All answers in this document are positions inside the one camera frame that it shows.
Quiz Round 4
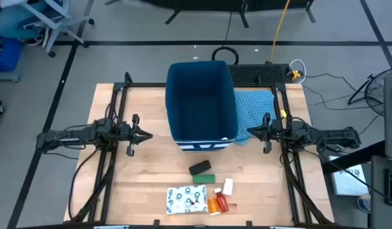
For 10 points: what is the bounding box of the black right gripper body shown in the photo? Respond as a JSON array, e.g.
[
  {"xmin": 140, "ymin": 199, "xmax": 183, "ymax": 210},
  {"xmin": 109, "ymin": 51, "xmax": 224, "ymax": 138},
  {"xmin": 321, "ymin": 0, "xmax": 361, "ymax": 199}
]
[{"xmin": 262, "ymin": 112, "xmax": 284, "ymax": 155}]

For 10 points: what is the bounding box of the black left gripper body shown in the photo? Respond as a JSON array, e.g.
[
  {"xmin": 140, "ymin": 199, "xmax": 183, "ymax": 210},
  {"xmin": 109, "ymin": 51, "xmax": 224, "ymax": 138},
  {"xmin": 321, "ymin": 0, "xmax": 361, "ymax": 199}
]
[{"xmin": 118, "ymin": 113, "xmax": 141, "ymax": 157}]

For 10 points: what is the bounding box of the white pill bottle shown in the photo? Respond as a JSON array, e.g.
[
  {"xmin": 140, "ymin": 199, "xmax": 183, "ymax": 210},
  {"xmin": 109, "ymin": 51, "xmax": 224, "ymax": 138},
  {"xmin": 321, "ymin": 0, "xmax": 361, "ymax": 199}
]
[{"xmin": 222, "ymin": 177, "xmax": 234, "ymax": 197}]

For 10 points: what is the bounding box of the black rectangular block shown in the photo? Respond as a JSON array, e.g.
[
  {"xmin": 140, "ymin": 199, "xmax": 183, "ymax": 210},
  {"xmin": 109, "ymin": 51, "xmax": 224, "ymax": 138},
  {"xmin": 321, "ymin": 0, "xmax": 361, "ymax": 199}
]
[{"xmin": 188, "ymin": 159, "xmax": 212, "ymax": 176}]

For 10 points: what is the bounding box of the green bandage roll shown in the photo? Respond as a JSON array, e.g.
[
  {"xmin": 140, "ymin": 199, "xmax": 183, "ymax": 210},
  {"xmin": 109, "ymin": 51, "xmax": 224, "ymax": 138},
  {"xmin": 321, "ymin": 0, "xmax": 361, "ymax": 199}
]
[{"xmin": 192, "ymin": 174, "xmax": 216, "ymax": 184}]

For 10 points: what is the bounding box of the white patterned pouch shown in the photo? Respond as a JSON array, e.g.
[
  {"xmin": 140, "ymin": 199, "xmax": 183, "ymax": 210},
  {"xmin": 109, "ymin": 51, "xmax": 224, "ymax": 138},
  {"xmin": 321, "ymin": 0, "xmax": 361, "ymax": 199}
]
[{"xmin": 166, "ymin": 184, "xmax": 209, "ymax": 215}]

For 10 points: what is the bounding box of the red medicine bottle white cap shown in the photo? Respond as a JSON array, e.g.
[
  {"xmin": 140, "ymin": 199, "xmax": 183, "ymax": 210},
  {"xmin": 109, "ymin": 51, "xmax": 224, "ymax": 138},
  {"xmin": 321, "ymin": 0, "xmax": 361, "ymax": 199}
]
[{"xmin": 213, "ymin": 187, "xmax": 230, "ymax": 213}]

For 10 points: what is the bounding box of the orange pill bottle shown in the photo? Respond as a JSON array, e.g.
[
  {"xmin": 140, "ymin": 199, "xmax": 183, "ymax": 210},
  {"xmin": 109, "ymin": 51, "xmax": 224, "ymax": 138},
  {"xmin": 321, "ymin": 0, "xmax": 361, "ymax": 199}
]
[{"xmin": 207, "ymin": 197, "xmax": 221, "ymax": 217}]

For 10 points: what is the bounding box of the blue white striped fabric bin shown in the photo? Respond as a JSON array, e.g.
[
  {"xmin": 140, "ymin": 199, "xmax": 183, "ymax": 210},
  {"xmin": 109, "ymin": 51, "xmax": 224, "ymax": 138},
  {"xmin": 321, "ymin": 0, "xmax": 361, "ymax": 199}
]
[{"xmin": 165, "ymin": 60, "xmax": 240, "ymax": 153}]

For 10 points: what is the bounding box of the teal patterned cloth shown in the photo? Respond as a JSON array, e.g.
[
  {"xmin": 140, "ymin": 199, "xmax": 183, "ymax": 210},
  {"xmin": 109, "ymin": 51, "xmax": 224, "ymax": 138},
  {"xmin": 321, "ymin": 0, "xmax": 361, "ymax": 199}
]
[{"xmin": 233, "ymin": 90, "xmax": 278, "ymax": 147}]

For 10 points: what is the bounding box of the black perforated mat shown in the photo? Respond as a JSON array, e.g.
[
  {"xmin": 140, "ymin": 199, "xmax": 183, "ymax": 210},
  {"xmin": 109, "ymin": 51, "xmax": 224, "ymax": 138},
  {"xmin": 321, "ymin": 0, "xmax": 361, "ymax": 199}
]
[{"xmin": 227, "ymin": 62, "xmax": 294, "ymax": 86}]

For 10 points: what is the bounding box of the white printed box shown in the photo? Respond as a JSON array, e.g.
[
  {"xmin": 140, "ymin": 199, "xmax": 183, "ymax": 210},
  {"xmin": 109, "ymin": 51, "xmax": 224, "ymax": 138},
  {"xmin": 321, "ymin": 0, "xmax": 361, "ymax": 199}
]
[{"xmin": 328, "ymin": 155, "xmax": 370, "ymax": 197}]

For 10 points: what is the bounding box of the black standing fan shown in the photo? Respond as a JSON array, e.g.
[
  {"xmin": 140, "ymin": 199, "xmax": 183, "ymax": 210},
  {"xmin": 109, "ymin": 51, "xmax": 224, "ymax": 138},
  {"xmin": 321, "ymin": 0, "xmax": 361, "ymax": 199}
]
[{"xmin": 347, "ymin": 66, "xmax": 392, "ymax": 116}]

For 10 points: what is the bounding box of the grey cabinet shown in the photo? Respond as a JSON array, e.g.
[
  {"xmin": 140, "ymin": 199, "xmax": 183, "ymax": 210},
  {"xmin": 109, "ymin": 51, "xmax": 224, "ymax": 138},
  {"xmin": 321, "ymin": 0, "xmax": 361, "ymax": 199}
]
[{"xmin": 369, "ymin": 74, "xmax": 392, "ymax": 229}]

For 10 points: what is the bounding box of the black partition screen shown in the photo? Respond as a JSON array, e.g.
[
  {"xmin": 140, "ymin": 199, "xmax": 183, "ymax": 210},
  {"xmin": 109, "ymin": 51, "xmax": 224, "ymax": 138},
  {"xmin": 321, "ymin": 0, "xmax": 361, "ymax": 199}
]
[{"xmin": 105, "ymin": 0, "xmax": 316, "ymax": 29}]

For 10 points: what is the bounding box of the white office chair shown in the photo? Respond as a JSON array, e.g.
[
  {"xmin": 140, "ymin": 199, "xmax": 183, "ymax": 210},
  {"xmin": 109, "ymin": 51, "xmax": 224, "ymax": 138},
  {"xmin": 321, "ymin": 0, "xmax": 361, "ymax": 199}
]
[{"xmin": 0, "ymin": 0, "xmax": 95, "ymax": 58}]

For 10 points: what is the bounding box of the blue storage box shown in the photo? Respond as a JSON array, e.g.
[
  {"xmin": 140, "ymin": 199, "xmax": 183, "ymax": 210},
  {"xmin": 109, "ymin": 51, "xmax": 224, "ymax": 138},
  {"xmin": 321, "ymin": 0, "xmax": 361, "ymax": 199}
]
[{"xmin": 0, "ymin": 37, "xmax": 24, "ymax": 73}]

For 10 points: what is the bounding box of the black aluminium table frame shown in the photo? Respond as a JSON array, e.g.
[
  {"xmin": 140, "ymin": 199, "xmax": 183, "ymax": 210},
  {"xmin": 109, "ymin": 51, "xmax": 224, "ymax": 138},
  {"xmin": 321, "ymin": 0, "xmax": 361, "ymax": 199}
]
[{"xmin": 67, "ymin": 71, "xmax": 335, "ymax": 228}]

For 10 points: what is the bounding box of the white cable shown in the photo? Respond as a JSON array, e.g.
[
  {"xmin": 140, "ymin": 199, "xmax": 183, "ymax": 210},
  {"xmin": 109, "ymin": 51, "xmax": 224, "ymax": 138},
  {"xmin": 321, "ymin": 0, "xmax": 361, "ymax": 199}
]
[{"xmin": 289, "ymin": 59, "xmax": 307, "ymax": 84}]

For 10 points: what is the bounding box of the black looped cable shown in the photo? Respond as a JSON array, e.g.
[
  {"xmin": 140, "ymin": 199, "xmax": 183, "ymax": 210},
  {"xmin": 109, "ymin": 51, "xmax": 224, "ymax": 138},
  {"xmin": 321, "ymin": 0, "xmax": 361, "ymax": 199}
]
[{"xmin": 211, "ymin": 11, "xmax": 240, "ymax": 65}]

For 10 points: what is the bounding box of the yellow cable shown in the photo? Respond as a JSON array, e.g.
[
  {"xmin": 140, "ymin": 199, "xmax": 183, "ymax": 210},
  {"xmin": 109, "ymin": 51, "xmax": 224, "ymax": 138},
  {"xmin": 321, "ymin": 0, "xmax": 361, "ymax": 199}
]
[{"xmin": 268, "ymin": 0, "xmax": 292, "ymax": 64}]

